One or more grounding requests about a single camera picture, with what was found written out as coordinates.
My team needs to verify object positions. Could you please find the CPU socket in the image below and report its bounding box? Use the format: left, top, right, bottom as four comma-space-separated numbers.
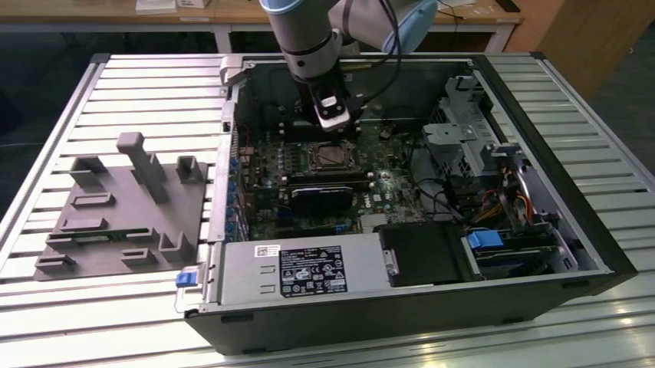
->
301, 140, 355, 172

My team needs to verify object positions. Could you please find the black drive box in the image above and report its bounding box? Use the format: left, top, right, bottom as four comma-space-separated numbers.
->
376, 225, 465, 288

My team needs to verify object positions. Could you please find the wooden desk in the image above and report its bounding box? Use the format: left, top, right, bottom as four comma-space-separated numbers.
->
0, 0, 525, 54

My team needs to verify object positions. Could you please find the hard disk in blue carrier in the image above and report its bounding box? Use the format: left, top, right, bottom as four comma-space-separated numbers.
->
461, 228, 567, 280

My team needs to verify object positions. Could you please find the thick black cable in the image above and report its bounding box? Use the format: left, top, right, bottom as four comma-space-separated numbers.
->
413, 179, 469, 223

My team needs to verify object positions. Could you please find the green motherboard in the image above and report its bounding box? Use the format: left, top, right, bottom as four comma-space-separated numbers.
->
235, 118, 428, 242

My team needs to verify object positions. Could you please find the perforated metal drive cage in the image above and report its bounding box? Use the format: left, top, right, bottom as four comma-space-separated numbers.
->
421, 75, 512, 178

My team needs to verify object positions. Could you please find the blue power supply latch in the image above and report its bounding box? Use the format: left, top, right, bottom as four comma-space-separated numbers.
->
173, 266, 199, 288

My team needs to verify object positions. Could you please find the black and grey PC case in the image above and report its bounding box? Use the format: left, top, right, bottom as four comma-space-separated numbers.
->
183, 51, 639, 356

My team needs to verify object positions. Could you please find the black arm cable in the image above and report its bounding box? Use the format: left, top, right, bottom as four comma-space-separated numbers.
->
352, 0, 405, 112

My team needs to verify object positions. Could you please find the wooden cabinet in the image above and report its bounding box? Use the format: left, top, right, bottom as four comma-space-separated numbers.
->
533, 0, 655, 100

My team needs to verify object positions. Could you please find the orange and yellow wire bundle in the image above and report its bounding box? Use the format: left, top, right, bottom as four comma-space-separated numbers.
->
475, 182, 533, 228

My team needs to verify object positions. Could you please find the silver chipset heatsink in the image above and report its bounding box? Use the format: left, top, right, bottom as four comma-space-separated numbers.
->
360, 214, 389, 232

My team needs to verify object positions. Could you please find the green RAM stick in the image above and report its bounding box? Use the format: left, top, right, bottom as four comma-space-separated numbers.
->
73, 232, 127, 244

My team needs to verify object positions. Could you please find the silver socket cover frame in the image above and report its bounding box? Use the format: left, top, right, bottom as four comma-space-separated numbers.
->
305, 142, 352, 169

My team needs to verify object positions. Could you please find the grey power supply unit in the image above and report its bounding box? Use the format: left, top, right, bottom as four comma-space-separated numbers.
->
201, 233, 399, 304

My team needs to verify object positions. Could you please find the grey parts rack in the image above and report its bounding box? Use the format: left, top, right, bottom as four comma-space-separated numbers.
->
31, 132, 211, 283

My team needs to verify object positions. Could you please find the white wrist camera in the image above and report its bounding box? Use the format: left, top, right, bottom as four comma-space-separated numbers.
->
311, 90, 353, 133

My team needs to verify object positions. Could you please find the silver CPU with green edge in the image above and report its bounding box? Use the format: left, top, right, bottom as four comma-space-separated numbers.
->
315, 147, 345, 165

